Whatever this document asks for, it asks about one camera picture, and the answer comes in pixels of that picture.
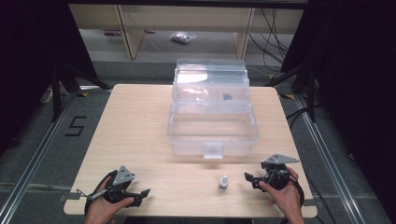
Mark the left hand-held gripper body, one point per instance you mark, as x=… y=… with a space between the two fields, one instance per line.
x=120 y=180

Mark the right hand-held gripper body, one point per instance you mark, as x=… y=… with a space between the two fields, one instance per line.
x=277 y=177

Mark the small white bottle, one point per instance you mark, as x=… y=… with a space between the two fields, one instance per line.
x=223 y=183

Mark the clear plastic tiered storage box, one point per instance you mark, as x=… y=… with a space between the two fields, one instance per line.
x=214 y=124

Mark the person's right hand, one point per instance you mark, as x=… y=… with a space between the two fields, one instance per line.
x=288 y=200

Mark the person's left hand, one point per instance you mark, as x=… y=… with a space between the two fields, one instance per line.
x=99 y=208

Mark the black metal stand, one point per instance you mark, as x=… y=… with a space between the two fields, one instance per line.
x=56 y=93
x=311 y=93

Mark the clear plastic bag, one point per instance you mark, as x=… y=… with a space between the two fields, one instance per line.
x=183 y=37

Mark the wooden shelf unit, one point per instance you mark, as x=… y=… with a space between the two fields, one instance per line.
x=186 y=18

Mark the aluminium floor rail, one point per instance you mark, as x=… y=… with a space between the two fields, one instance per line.
x=34 y=161
x=330 y=168

